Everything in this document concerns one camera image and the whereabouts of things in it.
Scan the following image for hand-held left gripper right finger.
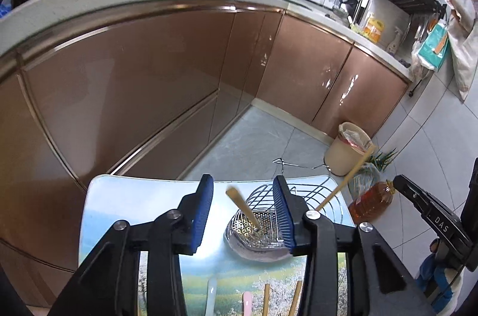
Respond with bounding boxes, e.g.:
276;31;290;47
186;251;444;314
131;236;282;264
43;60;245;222
272;175;436;316

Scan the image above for copper kitchen cabinets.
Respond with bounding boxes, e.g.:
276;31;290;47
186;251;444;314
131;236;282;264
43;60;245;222
0;0;411;307

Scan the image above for plastic bag of green onions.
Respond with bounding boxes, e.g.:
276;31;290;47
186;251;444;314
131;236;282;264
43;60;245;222
351;148;398;195

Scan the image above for person's blue clothing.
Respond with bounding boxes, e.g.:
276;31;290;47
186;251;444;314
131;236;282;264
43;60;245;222
416;237;465;302

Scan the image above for white spray bottle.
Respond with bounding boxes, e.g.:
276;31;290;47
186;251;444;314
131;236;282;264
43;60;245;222
386;26;403;54

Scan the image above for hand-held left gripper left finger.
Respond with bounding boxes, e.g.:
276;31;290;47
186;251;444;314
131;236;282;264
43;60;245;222
48;174;214;316

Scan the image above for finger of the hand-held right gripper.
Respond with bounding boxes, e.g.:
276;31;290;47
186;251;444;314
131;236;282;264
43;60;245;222
393;175;436;217

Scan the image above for pale blue ceramic spoon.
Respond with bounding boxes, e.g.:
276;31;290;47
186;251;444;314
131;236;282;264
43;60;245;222
205;277;218;316

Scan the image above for teal hanging bag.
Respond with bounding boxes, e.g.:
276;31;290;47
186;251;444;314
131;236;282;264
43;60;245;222
416;18;451;73

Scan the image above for beige trash bin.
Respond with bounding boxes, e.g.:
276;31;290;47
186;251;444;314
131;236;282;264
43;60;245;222
324;122;375;177

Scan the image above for white hanging bag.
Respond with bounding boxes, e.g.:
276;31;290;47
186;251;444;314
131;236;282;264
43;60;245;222
444;0;478;102

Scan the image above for yellow plastic bottle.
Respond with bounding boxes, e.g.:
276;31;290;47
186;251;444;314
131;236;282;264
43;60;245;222
364;12;385;42

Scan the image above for metal wire utensil holder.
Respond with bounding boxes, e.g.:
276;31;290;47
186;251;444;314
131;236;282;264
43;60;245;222
223;176;353;260

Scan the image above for amber cooking oil bottle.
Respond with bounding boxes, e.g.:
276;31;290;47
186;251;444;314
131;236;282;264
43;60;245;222
348;179;396;224

